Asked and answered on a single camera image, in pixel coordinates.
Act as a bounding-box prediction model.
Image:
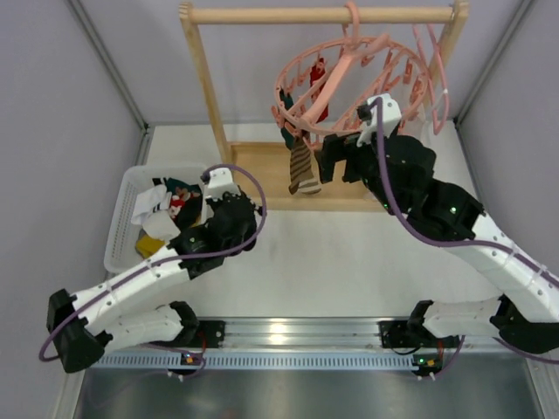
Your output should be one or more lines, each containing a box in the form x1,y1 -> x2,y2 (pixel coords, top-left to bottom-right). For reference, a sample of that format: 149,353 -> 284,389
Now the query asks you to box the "pink clothes hanger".
412,24 -> 450,135

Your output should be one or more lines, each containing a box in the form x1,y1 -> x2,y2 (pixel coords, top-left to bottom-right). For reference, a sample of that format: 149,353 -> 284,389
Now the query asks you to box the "white sock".
141,210 -> 180,242
131,184 -> 171,225

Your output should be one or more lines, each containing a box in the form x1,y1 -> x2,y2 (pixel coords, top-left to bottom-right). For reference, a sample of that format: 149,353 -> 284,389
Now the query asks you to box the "pink round clip hanger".
272,1 -> 427,151

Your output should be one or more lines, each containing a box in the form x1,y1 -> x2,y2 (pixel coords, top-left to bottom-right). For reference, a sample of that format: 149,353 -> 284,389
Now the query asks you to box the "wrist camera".
356,93 -> 403,148
201,168 -> 240,203

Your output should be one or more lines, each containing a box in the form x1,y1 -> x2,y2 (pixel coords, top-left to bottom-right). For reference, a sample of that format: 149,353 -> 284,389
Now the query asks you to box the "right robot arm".
316,133 -> 558,356

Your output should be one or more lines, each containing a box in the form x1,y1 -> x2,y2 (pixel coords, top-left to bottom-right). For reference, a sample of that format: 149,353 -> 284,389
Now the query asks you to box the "white plastic basket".
104,162 -> 207,274

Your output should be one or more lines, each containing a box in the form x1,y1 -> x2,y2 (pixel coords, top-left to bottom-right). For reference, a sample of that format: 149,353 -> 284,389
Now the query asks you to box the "brown striped sock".
288,138 -> 321,195

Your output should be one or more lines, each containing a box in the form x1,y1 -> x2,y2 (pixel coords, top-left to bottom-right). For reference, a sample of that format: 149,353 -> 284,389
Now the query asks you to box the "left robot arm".
39,192 -> 267,374

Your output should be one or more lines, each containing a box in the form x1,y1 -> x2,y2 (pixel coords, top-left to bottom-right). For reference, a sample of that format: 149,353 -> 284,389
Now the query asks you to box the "white sheer garment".
398,105 -> 426,139

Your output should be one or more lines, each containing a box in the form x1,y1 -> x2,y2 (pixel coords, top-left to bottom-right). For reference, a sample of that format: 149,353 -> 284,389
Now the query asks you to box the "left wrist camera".
201,168 -> 240,203

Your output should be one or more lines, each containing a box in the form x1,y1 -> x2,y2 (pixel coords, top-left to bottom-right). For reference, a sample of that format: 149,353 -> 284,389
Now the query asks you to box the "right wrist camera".
356,93 -> 403,148

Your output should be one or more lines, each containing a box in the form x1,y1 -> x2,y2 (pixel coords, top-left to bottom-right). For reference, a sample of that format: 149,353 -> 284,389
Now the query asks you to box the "red sock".
307,58 -> 329,124

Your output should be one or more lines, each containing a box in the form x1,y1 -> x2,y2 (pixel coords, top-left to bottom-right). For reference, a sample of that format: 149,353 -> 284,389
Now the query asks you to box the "wooden clothes rack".
179,1 -> 470,211

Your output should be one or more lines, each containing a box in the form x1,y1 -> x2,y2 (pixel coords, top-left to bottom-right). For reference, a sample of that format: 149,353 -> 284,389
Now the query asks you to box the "dark patterned socks pile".
152,177 -> 203,230

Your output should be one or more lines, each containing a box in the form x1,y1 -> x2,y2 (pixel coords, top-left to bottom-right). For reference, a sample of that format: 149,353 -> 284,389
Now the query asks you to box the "teal sock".
279,88 -> 296,150

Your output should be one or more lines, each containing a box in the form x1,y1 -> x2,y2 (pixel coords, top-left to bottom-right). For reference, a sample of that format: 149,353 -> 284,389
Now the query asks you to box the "yellow sock in basket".
135,235 -> 166,259

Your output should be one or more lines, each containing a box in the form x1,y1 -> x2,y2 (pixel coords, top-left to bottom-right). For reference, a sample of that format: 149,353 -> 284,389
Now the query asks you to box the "aluminium mounting rail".
69,316 -> 547,373

